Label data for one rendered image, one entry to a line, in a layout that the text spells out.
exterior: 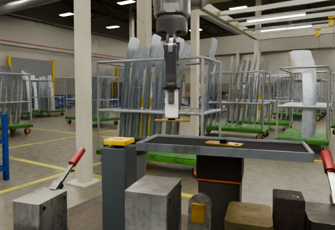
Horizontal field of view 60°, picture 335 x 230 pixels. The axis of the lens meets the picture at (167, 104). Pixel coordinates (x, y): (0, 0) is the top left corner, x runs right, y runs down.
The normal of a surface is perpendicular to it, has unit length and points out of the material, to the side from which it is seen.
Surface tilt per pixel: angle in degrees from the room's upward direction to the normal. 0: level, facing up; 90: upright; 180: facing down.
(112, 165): 90
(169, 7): 90
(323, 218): 0
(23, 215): 90
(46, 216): 90
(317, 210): 0
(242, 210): 0
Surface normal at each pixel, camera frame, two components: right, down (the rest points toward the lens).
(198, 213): -0.30, -0.16
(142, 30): -0.52, 0.04
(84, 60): 0.85, 0.03
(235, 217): 0.00, -1.00
